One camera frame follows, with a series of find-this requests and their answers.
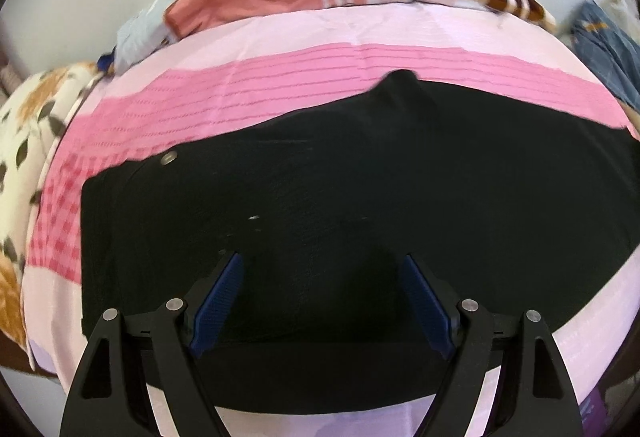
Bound white cloth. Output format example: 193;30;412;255
605;0;638;25

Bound blue denim garment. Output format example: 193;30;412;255
570;0;640;110

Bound purple cloth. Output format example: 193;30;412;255
580;387;608;433

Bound floral pillow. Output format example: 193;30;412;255
0;61;103;358

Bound black pants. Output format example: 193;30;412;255
80;70;640;415

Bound pink checked bedsheet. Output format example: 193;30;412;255
20;2;640;437

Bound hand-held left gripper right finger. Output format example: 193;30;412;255
400;253;585;437

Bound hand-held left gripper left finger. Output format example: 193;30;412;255
60;251;246;437

